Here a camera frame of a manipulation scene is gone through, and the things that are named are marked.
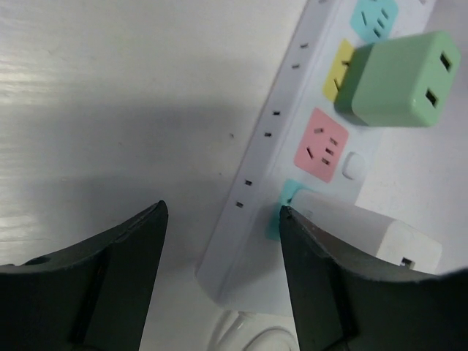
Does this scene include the white power strip cord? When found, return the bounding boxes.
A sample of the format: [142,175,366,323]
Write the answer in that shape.
[204,309,299,351]

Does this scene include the white square plug adapter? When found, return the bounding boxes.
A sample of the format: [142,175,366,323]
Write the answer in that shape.
[290,189,442,273]

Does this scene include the white colourful power strip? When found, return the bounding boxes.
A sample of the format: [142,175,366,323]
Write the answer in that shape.
[196,1,434,316]

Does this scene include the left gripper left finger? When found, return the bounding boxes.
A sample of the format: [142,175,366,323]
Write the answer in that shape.
[1,201,168,350]

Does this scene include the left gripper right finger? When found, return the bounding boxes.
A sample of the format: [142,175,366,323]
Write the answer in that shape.
[279,206,467,350]

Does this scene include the green plug adapter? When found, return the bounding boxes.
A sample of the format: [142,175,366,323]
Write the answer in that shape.
[334,31,461,128]

